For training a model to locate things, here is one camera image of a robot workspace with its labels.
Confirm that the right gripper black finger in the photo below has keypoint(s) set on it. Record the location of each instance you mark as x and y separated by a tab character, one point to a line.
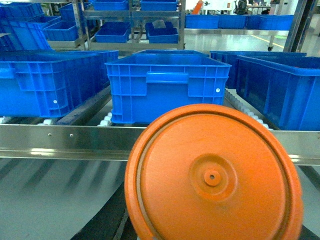
111	222

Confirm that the orange cylindrical cap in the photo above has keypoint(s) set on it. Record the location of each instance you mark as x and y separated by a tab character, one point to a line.
209	172

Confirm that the right blue bin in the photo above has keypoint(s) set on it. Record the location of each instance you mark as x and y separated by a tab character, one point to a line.
285	89

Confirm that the steel shelf rack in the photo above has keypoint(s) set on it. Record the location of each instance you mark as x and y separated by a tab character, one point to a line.
70	138

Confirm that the blue bin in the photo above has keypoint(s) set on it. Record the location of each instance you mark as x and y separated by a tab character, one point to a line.
49	84
144	86
285	89

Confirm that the steel wheeled cart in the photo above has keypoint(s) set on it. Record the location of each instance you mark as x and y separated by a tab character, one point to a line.
137	19

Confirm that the centre blue bin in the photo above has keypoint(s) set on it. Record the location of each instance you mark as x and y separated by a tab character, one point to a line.
144	86

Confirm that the left blue bin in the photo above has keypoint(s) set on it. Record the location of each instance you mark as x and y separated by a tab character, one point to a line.
49	84

